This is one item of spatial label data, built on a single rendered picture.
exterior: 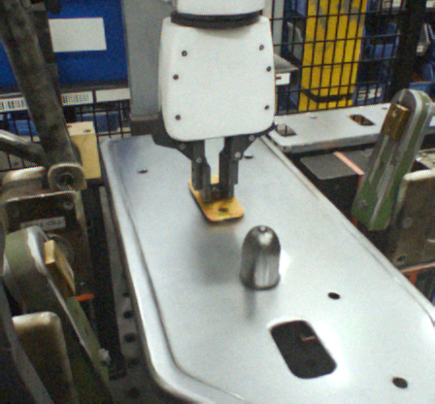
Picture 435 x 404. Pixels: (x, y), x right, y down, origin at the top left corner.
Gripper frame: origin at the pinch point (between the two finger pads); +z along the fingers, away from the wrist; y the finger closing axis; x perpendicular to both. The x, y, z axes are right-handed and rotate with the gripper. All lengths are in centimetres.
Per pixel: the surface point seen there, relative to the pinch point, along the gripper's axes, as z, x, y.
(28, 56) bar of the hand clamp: -13.4, -1.8, -15.2
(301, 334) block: 31.6, 5.0, 15.0
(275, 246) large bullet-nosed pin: -0.7, -13.8, 0.6
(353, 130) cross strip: 3.0, 12.3, 23.6
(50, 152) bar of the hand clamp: -5.3, -1.8, -14.9
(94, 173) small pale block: 1.2, 6.3, -11.4
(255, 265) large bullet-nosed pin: 0.7, -13.9, -0.9
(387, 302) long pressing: 3.1, -18.3, 8.3
